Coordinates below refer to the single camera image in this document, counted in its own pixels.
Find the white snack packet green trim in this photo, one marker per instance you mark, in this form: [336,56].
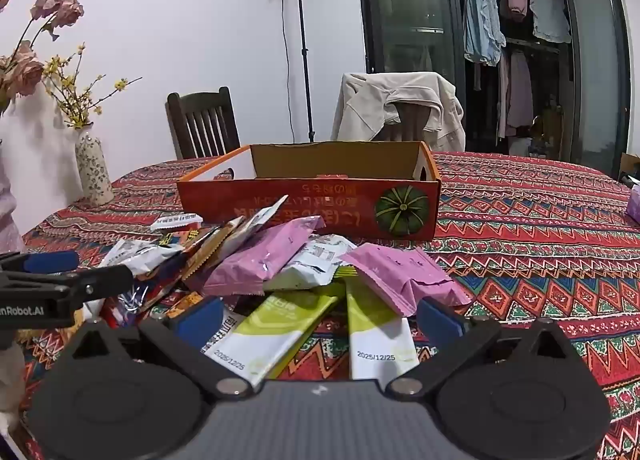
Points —
[312,260]

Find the black light stand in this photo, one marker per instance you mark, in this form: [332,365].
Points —
[303,49]

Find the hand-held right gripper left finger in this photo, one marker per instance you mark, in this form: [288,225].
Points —
[200,322]

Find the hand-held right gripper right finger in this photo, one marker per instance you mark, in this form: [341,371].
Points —
[440,322]

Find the brown orange snack packet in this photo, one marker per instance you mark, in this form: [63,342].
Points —
[212,250]

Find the dark wooden chair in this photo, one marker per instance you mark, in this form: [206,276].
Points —
[200,104]

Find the lilac hanging garments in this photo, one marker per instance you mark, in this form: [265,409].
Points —
[520,89]

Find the floral ceramic vase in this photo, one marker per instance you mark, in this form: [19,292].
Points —
[94,169]

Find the beige jacket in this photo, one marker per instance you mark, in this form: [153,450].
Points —
[365,104]

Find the light blue hanging shirt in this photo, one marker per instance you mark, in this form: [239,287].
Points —
[480,14]

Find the pink snack packet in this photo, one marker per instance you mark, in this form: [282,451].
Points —
[395,275]
[260,260]

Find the plain white vase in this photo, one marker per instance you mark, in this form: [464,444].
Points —
[7,210]

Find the white hanging blouse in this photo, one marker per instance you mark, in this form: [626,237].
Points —
[550,14]

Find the wooden chair under jacket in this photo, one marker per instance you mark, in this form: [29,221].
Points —
[410,124]

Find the black yellow snack packet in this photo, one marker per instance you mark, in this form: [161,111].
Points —
[172,238]

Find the brown cardboard carton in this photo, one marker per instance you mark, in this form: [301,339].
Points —
[631,164]

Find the small white snack packet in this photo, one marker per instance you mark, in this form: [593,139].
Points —
[175,222]

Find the white barcode snack packet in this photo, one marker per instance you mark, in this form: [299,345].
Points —
[225,332]

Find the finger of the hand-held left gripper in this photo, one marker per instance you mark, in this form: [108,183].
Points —
[50,262]
[100,282]

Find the orange cardboard box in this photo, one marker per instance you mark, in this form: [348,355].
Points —
[340,200]

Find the purple tissue pack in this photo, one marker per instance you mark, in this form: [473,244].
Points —
[634,207]

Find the wardrobe with hanging clothes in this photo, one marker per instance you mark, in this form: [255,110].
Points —
[400,14]

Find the white grey snack packet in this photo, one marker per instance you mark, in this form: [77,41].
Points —
[135,252]

